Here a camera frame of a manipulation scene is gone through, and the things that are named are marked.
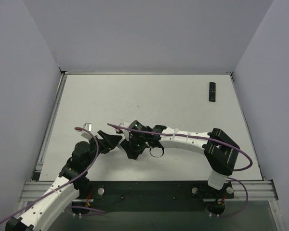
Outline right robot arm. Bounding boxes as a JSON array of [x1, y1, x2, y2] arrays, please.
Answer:
[[116, 120, 239, 190]]

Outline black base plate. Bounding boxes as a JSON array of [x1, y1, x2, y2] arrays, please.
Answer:
[[71, 180, 234, 214]]

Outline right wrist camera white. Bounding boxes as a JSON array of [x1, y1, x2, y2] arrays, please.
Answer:
[[115, 122, 130, 141]]

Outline purple cable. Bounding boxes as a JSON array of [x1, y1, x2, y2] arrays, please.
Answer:
[[107, 123, 253, 217], [0, 126, 108, 228]]

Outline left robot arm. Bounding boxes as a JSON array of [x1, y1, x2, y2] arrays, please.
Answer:
[[5, 127, 122, 231]]

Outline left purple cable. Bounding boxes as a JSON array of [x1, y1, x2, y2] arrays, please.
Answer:
[[0, 126, 108, 228]]

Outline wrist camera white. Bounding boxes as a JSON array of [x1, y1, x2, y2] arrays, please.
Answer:
[[74, 123, 92, 140], [115, 122, 130, 141]]

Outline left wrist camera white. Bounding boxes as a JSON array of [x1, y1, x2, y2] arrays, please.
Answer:
[[74, 123, 92, 140]]

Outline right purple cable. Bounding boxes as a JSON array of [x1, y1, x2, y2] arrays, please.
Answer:
[[107, 123, 253, 217]]

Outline black remote control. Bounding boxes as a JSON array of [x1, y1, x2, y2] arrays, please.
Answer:
[[209, 82, 216, 102]]

